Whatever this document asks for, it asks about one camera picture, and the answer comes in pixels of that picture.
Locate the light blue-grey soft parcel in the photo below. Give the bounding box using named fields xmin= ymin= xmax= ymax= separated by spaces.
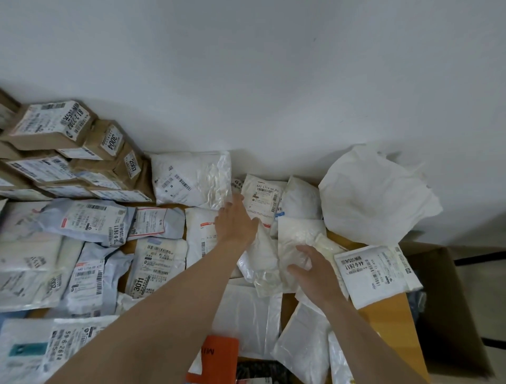
xmin=33 ymin=197 xmax=136 ymax=249

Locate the brown cardboard box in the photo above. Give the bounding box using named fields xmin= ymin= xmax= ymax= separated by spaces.
xmin=399 ymin=241 xmax=495 ymax=381

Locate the stack of cardboard boxes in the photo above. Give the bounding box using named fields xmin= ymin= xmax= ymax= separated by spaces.
xmin=0 ymin=89 xmax=144 ymax=191

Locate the orange mailer envelope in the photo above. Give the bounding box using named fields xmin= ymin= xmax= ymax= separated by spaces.
xmin=186 ymin=335 xmax=241 ymax=384

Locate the wooden table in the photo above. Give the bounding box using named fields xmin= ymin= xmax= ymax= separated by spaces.
xmin=0 ymin=174 xmax=432 ymax=384

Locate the white pouch bold black print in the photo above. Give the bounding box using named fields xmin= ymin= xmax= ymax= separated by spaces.
xmin=39 ymin=315 xmax=120 ymax=376

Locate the person's left hand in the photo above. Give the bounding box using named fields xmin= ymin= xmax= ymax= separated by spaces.
xmin=215 ymin=194 xmax=260 ymax=250

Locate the glossy white pouch small label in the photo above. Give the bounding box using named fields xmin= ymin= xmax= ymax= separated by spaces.
xmin=240 ymin=173 xmax=288 ymax=229

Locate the large white plastic bag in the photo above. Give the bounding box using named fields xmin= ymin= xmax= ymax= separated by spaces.
xmin=318 ymin=144 xmax=443 ymax=247

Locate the dark blue plastic bag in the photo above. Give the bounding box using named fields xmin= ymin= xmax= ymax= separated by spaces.
xmin=409 ymin=291 xmax=429 ymax=322

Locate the brown box white barcode label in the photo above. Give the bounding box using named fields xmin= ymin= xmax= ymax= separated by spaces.
xmin=0 ymin=100 xmax=99 ymax=152

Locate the small white pouch square label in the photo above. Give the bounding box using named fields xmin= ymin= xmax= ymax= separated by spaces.
xmin=125 ymin=236 xmax=189 ymax=300

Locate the person's right hand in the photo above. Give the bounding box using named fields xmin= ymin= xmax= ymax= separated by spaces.
xmin=287 ymin=244 xmax=349 ymax=312

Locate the cream mailer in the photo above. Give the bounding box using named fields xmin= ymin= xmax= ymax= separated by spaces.
xmin=0 ymin=200 xmax=65 ymax=274

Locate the tall brown box double label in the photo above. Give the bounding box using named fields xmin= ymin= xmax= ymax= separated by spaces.
xmin=0 ymin=188 xmax=53 ymax=201

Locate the person's right forearm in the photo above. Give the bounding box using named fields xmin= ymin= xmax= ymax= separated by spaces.
xmin=320 ymin=296 xmax=429 ymax=384

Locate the white mailer red square logo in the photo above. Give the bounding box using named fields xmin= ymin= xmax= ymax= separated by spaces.
xmin=184 ymin=207 xmax=242 ymax=279

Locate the puffy clear white parcel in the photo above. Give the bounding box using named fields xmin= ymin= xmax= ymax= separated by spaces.
xmin=150 ymin=150 xmax=233 ymax=211

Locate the person's left forearm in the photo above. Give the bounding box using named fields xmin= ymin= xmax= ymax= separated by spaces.
xmin=45 ymin=237 xmax=254 ymax=384

